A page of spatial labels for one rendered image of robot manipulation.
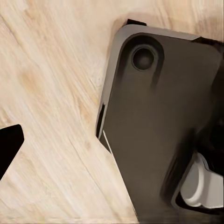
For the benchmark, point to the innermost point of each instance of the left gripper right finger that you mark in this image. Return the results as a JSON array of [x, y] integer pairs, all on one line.
[[217, 139]]

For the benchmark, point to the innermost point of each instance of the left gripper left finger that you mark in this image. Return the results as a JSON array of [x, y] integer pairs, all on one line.
[[11, 140]]

